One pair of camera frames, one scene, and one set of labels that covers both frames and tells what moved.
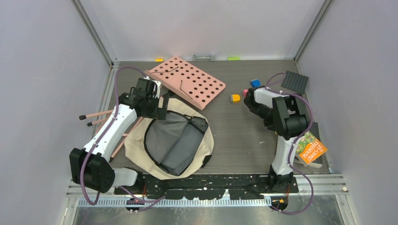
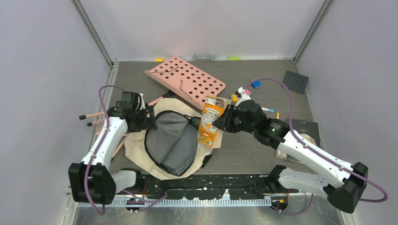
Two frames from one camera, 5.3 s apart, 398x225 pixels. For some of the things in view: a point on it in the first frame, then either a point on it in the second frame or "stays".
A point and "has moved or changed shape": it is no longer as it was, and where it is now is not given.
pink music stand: x=183 y=81 stays
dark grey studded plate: x=294 y=81 stays
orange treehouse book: x=309 y=148 has moved or changed shape
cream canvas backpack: x=171 y=148 stays
